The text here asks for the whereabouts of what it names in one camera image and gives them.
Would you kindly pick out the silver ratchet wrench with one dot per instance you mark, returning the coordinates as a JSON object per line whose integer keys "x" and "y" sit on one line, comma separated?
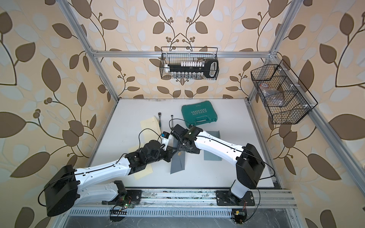
{"x": 172, "y": 121}

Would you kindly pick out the green plastic tool case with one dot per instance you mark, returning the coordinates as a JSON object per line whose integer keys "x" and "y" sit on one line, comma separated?
{"x": 199, "y": 113}

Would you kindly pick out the left small circuit board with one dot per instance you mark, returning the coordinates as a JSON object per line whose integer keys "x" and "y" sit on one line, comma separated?
{"x": 118, "y": 211}

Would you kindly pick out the dark grey envelope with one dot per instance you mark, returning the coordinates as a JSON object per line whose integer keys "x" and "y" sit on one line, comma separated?
{"x": 178, "y": 162}

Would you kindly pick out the cream envelope green seal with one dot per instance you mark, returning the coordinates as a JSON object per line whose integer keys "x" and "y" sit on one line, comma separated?
{"x": 142, "y": 171}

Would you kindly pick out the black wire basket right wall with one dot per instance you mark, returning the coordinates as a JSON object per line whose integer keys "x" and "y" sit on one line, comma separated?
{"x": 299, "y": 101}

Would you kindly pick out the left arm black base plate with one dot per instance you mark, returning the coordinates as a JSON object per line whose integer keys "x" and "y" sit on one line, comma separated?
{"x": 124, "y": 197}

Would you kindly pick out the light blue-grey envelope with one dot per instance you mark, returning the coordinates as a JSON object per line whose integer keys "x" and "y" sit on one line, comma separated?
{"x": 210, "y": 154}

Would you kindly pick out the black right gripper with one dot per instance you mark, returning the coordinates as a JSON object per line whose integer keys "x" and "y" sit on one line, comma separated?
{"x": 180, "y": 147}

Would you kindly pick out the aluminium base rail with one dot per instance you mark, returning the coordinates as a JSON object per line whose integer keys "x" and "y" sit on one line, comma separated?
{"x": 190, "y": 203}

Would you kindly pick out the small circuit board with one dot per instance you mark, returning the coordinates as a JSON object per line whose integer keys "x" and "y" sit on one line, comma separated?
{"x": 118, "y": 211}
{"x": 239, "y": 216}

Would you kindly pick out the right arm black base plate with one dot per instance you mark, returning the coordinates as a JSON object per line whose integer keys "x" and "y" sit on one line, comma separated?
{"x": 226, "y": 198}

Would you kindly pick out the cream envelope brown seal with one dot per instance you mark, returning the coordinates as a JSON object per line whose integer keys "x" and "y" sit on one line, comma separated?
{"x": 151, "y": 129}

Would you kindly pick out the black socket set holder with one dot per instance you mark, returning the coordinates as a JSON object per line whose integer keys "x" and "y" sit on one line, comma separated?
{"x": 203, "y": 69}

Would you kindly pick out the aluminium frame post left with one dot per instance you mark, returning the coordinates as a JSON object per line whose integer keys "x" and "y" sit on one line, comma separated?
{"x": 72, "y": 20}

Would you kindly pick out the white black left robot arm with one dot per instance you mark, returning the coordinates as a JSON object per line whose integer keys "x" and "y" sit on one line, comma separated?
{"x": 68, "y": 185}

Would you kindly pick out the black wire basket wall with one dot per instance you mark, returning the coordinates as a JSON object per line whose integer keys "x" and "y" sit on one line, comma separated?
{"x": 299, "y": 101}
{"x": 171, "y": 58}

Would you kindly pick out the plastic bag in basket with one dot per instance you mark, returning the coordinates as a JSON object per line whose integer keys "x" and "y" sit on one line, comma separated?
{"x": 272, "y": 96}

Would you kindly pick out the right small circuit board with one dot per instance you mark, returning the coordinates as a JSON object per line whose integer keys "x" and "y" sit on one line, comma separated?
{"x": 239, "y": 216}

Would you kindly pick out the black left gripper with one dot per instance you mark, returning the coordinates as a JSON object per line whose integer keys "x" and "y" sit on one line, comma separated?
{"x": 169, "y": 153}

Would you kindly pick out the black wire basket back wall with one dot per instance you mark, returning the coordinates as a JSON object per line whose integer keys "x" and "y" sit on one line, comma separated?
{"x": 171, "y": 58}

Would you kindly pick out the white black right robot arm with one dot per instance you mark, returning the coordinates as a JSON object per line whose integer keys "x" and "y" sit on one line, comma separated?
{"x": 248, "y": 162}

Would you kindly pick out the aluminium frame back crossbar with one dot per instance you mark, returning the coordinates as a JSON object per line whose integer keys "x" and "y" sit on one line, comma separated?
{"x": 154, "y": 54}

